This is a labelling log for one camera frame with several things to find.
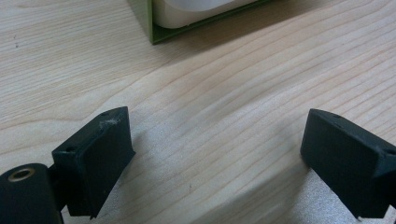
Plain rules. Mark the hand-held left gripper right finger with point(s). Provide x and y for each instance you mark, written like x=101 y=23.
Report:
x=345 y=161

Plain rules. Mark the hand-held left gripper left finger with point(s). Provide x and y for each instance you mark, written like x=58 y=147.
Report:
x=93 y=168

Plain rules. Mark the white container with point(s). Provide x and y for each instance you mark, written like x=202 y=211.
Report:
x=186 y=14

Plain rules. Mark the green tray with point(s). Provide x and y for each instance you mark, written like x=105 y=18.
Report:
x=162 y=32

